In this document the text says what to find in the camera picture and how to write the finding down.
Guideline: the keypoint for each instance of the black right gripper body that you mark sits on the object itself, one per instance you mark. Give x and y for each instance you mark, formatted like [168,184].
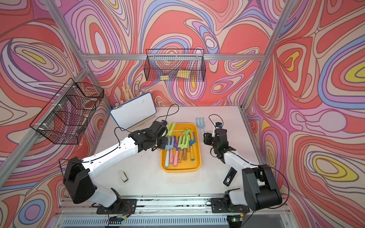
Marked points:
[211,141]

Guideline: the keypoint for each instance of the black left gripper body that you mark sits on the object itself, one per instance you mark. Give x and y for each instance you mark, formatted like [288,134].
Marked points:
[161,143]

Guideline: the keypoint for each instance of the green rake wooden handle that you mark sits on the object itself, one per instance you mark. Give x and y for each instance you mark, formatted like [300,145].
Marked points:
[170,128]

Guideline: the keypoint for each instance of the green three-prong rake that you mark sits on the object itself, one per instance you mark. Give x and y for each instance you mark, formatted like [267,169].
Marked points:
[186,134]

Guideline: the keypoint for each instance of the yellow plastic storage tray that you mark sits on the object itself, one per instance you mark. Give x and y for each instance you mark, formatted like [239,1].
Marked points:
[188,165]

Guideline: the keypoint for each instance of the green hand fork wooden handle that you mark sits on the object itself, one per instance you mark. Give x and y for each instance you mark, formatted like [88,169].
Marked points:
[182,155]

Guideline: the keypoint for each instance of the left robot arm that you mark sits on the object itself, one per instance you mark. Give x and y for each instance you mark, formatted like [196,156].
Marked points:
[80,174]

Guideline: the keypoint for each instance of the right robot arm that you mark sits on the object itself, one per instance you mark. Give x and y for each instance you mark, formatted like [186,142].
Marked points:
[260,189]

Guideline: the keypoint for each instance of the wooden whiteboard stand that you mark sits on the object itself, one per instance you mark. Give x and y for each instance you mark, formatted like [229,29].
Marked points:
[144,124]

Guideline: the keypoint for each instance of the black handheld scanner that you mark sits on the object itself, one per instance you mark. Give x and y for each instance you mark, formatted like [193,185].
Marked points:
[229,177]

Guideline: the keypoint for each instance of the blue framed whiteboard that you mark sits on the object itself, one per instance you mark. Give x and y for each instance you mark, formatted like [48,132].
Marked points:
[134,112]

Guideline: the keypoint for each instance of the wooden utensils behind whiteboard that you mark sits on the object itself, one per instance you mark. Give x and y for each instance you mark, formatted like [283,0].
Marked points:
[127,96]

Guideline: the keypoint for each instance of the small grey clip device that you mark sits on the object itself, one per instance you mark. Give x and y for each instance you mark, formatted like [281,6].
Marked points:
[123,176]

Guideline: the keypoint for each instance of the yellow sponge in basket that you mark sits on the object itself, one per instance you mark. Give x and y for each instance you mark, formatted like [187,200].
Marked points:
[183,73]

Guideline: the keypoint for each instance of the green circuit board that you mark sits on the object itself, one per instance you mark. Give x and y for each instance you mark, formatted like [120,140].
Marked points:
[117,219]

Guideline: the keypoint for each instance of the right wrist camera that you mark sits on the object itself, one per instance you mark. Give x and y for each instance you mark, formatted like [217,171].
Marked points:
[217,125]

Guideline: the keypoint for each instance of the purple cultivator pink handle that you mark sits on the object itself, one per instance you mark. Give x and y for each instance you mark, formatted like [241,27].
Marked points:
[173,152]

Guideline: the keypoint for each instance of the teal cultivator yellow handle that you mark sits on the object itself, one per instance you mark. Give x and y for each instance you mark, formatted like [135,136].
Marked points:
[191,143]

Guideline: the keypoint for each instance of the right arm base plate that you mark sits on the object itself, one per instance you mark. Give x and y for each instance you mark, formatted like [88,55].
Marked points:
[222,205]

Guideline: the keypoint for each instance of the black wire basket back wall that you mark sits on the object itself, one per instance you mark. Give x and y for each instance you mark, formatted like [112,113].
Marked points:
[167,62]

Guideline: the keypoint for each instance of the black wire basket wall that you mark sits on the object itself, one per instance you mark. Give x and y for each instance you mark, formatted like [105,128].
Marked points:
[67,115]
[167,62]

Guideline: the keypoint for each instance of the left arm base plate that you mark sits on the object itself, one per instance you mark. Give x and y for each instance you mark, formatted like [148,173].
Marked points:
[120,207]

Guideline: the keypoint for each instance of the aluminium front rail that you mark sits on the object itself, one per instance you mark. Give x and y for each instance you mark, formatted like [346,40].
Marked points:
[174,211]

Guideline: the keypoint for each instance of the black wire basket left wall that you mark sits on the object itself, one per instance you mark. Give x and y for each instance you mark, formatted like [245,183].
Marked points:
[67,115]

